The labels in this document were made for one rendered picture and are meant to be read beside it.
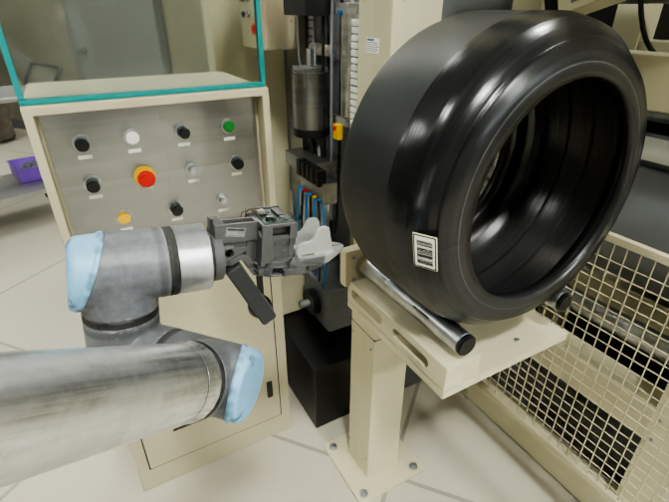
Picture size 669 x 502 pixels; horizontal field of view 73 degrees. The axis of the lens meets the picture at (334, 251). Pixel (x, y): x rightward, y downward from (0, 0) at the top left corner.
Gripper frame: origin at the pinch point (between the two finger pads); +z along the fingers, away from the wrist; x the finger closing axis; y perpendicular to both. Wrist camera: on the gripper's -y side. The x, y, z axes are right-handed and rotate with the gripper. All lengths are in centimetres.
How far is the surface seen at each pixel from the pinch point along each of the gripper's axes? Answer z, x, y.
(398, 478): 51, 21, -105
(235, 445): 5, 60, -108
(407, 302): 22.6, 5.0, -17.3
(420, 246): 9.4, -9.1, 3.7
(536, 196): 60, 9, 2
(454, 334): 23.1, -8.3, -16.5
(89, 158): -31, 65, -1
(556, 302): 50, -10, -14
